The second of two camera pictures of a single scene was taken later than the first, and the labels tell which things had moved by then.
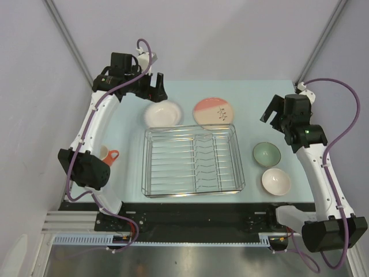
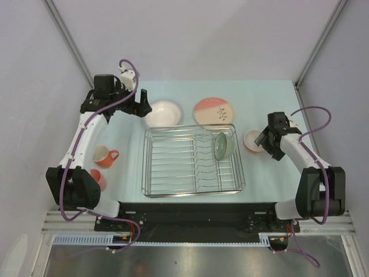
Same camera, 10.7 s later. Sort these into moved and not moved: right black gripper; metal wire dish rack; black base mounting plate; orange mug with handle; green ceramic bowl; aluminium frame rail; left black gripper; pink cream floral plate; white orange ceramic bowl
Moved: left black gripper; green ceramic bowl; white orange ceramic bowl; right black gripper
Not moved: orange mug with handle; pink cream floral plate; metal wire dish rack; aluminium frame rail; black base mounting plate
